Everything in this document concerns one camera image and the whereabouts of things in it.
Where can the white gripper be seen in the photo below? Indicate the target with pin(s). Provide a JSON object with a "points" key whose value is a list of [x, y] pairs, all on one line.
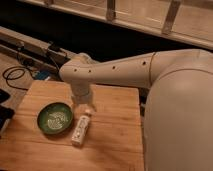
{"points": [[82, 95]]}

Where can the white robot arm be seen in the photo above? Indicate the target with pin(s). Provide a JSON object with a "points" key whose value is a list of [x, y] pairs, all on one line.
{"points": [[178, 121]]}

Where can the white plastic bottle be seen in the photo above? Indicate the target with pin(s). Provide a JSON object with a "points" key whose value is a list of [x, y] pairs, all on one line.
{"points": [[80, 130]]}

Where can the green ceramic bowl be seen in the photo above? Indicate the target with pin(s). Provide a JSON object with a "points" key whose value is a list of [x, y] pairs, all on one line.
{"points": [[55, 118]]}

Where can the blue object on floor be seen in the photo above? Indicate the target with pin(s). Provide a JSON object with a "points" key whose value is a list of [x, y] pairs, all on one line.
{"points": [[42, 75]]}

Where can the black device at left edge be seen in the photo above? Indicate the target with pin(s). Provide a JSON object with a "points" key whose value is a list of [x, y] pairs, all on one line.
{"points": [[6, 114]]}

